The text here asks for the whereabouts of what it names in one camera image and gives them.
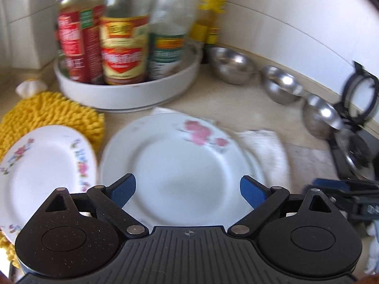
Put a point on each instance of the white plate with pink flowers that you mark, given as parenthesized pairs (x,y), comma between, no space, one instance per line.
(177,165)

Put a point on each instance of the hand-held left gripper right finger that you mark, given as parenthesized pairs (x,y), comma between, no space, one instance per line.
(251,190)

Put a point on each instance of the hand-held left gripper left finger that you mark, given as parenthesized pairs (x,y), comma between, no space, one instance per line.
(124,188)

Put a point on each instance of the yellow and red label bottle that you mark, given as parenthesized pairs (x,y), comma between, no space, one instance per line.
(124,53)

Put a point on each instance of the yellow green label sauce bottle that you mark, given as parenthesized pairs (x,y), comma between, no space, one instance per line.
(208,6)

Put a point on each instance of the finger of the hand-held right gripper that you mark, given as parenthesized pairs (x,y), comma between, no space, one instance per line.
(331,184)

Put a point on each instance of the small white floral rim plate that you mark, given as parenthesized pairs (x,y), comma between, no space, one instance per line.
(41,171)

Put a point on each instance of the person's right hand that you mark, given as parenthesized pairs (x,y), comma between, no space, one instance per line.
(373,257)

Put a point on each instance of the garlic bulb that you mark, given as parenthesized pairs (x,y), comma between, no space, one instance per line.
(31,88)

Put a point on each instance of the clear bottle with green label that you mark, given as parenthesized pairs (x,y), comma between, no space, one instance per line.
(165,50)

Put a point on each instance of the yellow chenille mat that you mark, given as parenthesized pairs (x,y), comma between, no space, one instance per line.
(53,109)

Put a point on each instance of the white cloth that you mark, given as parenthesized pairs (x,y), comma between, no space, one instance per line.
(266,153)

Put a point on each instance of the white round tray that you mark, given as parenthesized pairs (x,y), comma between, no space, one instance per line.
(133,97)

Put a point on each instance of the stainless steel bowl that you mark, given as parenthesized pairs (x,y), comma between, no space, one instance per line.
(321,118)
(231,65)
(281,84)

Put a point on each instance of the black gas stove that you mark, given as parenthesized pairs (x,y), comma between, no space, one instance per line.
(340,162)

